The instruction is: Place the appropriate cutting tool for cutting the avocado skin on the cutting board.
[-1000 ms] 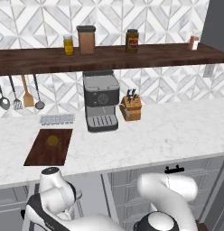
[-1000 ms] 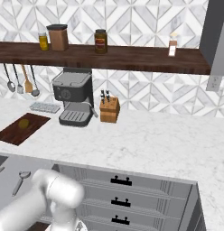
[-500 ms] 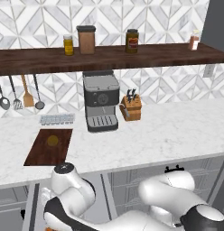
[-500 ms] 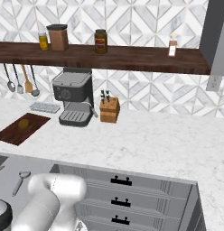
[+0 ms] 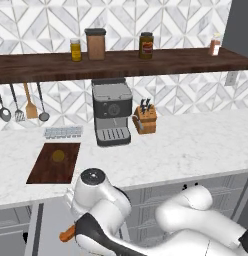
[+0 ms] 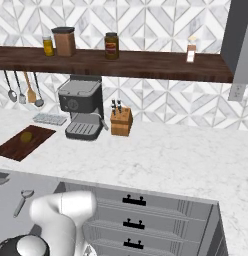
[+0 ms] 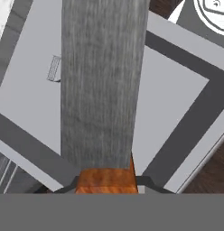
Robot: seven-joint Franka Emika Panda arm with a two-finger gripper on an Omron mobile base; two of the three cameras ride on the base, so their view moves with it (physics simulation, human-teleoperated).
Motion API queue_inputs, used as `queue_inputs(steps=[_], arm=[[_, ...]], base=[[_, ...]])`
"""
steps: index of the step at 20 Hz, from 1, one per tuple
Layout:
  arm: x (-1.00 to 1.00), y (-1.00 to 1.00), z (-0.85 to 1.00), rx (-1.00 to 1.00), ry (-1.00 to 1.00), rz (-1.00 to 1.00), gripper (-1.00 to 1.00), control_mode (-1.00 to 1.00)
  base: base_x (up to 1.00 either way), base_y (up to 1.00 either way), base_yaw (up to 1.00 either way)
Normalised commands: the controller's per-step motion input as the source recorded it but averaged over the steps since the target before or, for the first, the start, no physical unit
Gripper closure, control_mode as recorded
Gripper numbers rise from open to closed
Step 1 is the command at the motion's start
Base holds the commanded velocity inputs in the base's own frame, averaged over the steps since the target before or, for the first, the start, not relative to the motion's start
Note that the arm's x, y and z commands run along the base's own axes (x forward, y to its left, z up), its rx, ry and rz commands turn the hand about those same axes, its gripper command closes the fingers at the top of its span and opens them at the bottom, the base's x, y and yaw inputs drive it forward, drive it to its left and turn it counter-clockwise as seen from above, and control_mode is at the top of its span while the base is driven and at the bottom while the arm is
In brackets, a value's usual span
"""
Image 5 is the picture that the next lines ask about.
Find hanging metal slotted spatula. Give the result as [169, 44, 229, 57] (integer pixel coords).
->
[9, 83, 26, 123]

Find grey cupboard run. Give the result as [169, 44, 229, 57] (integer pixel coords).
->
[121, 170, 248, 249]

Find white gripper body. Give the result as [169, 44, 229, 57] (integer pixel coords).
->
[64, 187, 79, 218]

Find wooden knife block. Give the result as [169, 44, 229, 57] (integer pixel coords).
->
[133, 104, 158, 135]

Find dark grey tall cabinet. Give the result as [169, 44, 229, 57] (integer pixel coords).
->
[221, 0, 248, 60]

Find yellow spice jar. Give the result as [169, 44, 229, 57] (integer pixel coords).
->
[69, 37, 83, 63]

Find hanging metal ladle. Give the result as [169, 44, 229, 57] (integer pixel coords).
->
[36, 82, 51, 122]

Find pale grey ribbed tray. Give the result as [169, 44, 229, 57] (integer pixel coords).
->
[43, 125, 84, 140]

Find small orange-brown object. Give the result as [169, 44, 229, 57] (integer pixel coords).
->
[58, 224, 77, 243]

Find white wall socket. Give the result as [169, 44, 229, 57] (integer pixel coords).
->
[225, 70, 238, 87]

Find grey appliance front panel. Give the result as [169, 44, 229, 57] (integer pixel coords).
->
[23, 195, 80, 256]

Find dark wooden wall shelf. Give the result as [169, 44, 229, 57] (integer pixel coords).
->
[0, 47, 248, 85]

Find red and white shaker bottle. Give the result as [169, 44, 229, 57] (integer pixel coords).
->
[208, 32, 223, 57]

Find dark jar with red label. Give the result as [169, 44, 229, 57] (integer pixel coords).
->
[138, 31, 155, 60]

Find dark wooden cutting board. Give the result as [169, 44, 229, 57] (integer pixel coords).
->
[25, 142, 82, 185]

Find grey coffee machine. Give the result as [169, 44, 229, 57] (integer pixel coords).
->
[91, 77, 134, 148]

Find brown canister with black lid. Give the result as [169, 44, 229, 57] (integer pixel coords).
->
[84, 28, 107, 61]

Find hanging wooden spatula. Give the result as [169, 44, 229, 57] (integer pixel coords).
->
[22, 82, 39, 120]

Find hanging metal spoon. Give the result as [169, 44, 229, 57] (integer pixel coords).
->
[0, 84, 12, 123]

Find grey drawer front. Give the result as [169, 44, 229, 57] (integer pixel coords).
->
[0, 205, 32, 256]

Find olive green avocado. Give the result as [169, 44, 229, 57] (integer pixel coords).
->
[51, 149, 66, 164]

